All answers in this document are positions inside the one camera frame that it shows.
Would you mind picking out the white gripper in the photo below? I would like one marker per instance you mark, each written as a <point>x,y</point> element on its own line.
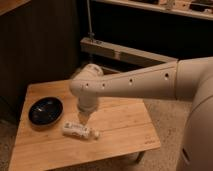
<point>87,105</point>

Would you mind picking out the white plastic bottle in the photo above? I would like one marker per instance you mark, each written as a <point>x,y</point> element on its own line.
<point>79,130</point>

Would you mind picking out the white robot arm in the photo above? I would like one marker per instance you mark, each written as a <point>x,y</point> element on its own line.
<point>183,80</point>

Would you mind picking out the black ceramic bowl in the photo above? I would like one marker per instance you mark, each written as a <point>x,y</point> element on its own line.
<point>45,111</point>

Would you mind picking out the wooden table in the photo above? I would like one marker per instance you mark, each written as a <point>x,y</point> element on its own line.
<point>124,124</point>

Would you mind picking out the metal pole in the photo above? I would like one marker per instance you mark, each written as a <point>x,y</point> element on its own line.
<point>91,34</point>

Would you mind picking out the wooden cabinet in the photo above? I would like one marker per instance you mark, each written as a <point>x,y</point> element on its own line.
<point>39,42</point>

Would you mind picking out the wooden shelf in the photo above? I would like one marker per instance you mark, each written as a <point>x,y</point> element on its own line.
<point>185,8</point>

